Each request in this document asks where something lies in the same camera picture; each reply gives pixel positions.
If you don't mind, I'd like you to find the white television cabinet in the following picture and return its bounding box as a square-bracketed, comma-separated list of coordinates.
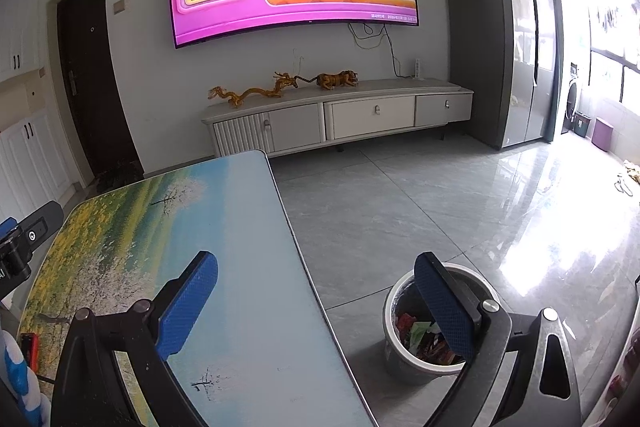
[201, 78, 474, 158]

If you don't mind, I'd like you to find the landscape print table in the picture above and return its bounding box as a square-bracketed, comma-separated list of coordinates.
[15, 150, 376, 427]

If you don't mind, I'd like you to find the television cable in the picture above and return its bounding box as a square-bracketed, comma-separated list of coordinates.
[347, 22, 404, 78]

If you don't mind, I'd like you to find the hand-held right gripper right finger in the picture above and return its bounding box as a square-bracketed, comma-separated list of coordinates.
[414, 252, 583, 427]

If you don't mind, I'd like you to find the orange rectangular object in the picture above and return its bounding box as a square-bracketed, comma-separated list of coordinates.
[20, 332, 41, 376]

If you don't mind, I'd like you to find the purple storage box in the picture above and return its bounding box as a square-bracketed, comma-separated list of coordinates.
[592, 118, 615, 152]

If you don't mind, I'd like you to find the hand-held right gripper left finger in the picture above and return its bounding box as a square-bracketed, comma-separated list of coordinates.
[50, 251, 219, 427]

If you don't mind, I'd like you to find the golden dragon figurine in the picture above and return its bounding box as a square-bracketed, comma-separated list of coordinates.
[208, 71, 301, 108]

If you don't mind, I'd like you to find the white round trash bin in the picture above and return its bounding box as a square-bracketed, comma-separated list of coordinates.
[382, 263, 501, 385]

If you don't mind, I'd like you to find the dark green storage box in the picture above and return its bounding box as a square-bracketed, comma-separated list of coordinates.
[572, 111, 594, 138]

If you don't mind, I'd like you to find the light green paper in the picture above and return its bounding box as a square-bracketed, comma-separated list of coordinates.
[407, 322, 436, 351]

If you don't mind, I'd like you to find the white built-in cabinet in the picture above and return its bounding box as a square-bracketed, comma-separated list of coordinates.
[0, 0, 71, 228]

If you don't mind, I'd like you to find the grey tall refrigerator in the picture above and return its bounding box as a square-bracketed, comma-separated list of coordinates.
[439, 0, 558, 151]

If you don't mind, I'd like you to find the dark brown entrance door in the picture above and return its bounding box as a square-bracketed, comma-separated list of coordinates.
[56, 0, 143, 180]

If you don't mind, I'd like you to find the blue white striped object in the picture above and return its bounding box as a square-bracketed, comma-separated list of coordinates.
[0, 329, 51, 427]

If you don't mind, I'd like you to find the golden tiger figurine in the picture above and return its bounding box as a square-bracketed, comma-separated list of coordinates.
[300, 71, 360, 90]

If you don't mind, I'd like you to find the white washing machine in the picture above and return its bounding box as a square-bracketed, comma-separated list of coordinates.
[560, 62, 584, 136]

